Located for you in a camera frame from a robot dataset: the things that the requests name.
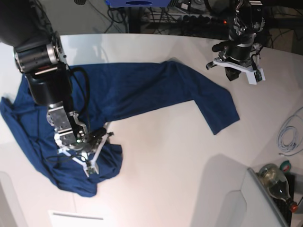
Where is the dark blue t-shirt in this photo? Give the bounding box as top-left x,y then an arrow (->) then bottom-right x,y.
0,61 -> 240,197

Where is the coiled light grey cable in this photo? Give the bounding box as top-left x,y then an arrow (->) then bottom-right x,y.
277,109 -> 303,157

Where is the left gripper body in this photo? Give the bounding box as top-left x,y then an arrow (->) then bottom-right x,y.
222,39 -> 254,63

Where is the blue box with slot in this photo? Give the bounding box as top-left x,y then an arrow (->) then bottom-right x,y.
105,0 -> 170,8

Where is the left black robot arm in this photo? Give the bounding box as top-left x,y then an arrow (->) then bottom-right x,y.
223,0 -> 265,84

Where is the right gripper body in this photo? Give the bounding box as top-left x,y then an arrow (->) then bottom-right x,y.
71,127 -> 107,156

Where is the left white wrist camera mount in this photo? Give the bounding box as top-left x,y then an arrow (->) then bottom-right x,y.
205,44 -> 266,85

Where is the clear plastic bottle red cap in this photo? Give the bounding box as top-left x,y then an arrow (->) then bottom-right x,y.
258,164 -> 298,213

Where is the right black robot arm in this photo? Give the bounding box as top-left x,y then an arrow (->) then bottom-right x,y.
0,0 -> 106,155

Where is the black power strip red light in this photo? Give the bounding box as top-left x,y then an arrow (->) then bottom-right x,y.
181,15 -> 228,26

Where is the green tape roll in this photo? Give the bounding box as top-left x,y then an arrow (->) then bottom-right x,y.
280,160 -> 292,173

